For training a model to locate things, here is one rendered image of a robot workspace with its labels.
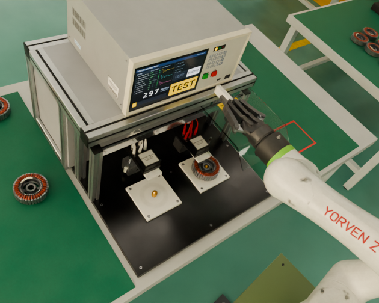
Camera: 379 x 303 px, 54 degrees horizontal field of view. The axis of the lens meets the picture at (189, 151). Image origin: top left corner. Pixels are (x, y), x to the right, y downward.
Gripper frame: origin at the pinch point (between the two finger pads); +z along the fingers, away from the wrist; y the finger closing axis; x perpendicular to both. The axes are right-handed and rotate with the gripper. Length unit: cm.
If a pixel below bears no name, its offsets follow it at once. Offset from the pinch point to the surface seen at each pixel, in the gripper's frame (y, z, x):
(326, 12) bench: 170, 64, -43
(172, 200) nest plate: -15.4, -8.5, -40.2
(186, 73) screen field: -8.8, 9.6, 3.6
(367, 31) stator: 177, 34, -39
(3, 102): -50, 59, -40
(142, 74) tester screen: -25.3, 9.7, 8.4
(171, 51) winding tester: -16.5, 10.2, 13.6
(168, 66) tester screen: -16.5, 9.7, 8.7
